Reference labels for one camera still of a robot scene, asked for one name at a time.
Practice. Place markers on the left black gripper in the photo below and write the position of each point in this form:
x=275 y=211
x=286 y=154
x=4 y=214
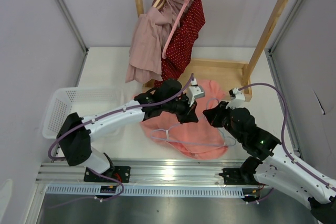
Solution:
x=188 y=115

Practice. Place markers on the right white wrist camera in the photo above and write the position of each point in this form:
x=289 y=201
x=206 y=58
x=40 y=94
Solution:
x=237 y=98

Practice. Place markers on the white slotted cable duct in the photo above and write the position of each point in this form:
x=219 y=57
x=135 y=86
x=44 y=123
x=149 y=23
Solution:
x=160 y=191

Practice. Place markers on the white plastic basket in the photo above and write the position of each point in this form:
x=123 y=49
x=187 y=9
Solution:
x=84 y=101

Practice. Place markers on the light blue plastic hanger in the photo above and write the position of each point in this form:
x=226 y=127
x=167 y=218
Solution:
x=168 y=140

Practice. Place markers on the wooden clothes rack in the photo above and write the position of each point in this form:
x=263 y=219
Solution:
x=230 y=74

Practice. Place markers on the salmon pink skirt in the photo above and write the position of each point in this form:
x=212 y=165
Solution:
x=200 y=132

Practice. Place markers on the dusty pink dress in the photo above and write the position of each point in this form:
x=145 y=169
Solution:
x=149 y=38

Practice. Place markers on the red polka dot garment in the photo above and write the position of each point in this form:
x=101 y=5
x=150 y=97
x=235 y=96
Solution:
x=179 y=51

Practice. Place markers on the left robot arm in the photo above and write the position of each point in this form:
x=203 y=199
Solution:
x=76 y=134

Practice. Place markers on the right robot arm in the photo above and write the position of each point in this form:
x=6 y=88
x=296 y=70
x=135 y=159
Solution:
x=274 y=166

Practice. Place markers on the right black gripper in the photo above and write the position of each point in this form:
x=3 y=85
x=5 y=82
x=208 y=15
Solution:
x=214 y=114

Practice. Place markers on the pink plastic hanger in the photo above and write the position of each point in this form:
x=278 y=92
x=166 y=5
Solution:
x=177 y=22

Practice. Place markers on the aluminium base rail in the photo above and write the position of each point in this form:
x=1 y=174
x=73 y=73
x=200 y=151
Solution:
x=166 y=172

